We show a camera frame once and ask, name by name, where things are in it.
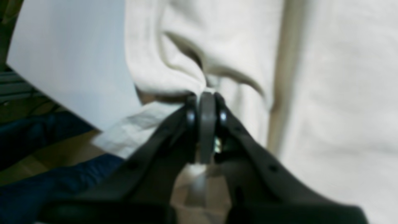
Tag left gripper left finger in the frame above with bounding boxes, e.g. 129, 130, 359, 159
38, 95, 197, 224

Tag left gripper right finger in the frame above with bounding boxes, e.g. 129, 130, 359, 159
199, 92, 368, 224

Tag beige t-shirt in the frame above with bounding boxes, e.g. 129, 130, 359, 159
93, 0, 397, 224

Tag dark blue cloth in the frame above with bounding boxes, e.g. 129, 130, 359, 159
0, 111, 123, 224

